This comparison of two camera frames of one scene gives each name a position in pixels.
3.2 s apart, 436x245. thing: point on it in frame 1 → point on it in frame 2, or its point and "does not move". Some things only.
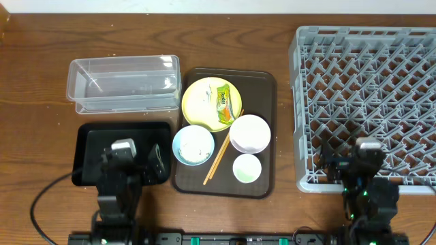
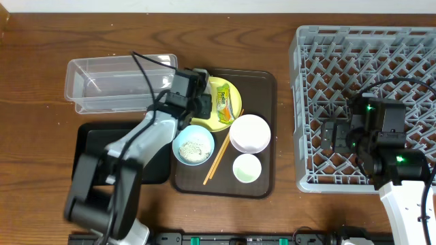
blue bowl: (193, 145) does not move
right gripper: (327, 158) → (341, 129)
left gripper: (158, 164) → (207, 112)
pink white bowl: (250, 134) does not move
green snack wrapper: (224, 107) does not move
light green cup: (246, 168) does not move
